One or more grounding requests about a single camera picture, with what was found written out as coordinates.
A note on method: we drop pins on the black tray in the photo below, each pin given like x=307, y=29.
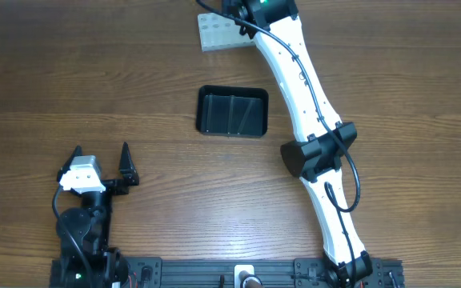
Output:
x=220, y=120

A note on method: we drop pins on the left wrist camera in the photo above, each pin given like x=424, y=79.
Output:
x=82, y=176

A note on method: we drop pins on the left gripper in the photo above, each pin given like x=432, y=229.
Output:
x=114, y=187

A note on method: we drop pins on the mounting rail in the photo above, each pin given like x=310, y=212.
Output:
x=198, y=274

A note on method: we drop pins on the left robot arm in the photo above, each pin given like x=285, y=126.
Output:
x=82, y=228

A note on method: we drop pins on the white test tube rack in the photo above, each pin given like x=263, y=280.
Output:
x=218, y=38

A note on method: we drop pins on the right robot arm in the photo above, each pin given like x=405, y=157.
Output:
x=294, y=80

